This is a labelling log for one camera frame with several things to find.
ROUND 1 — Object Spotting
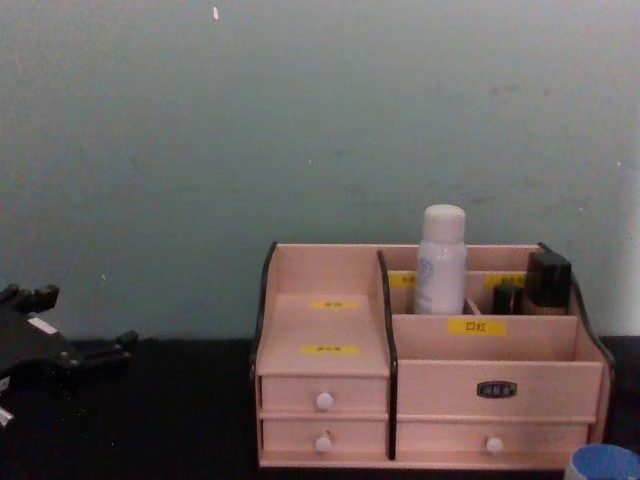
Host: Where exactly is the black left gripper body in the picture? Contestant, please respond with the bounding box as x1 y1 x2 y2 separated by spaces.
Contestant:
0 308 70 401

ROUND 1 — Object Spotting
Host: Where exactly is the black table cloth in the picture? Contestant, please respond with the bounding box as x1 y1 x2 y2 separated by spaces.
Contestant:
0 335 640 480

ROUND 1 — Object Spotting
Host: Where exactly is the small wooden drawer white knob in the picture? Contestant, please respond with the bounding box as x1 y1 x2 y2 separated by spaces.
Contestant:
261 418 389 454
260 375 389 414

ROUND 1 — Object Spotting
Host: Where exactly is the pale wooden desk organizer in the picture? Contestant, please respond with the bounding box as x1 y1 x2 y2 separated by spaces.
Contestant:
248 241 616 472

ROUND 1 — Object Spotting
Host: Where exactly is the wide wooden drawer white knob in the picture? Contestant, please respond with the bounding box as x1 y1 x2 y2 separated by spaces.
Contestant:
395 421 592 454

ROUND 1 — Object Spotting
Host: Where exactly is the white plastic bottle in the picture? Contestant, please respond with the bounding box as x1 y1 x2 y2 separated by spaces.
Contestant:
413 203 469 316

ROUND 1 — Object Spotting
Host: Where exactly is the small black cosmetic tube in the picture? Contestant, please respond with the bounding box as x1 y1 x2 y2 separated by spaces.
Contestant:
492 283 526 316

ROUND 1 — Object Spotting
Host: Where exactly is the beige bottle with black cap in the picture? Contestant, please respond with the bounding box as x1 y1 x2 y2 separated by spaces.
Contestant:
523 249 573 317

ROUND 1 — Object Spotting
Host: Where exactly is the blue round container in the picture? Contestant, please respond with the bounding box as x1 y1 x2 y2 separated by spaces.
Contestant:
564 443 640 480

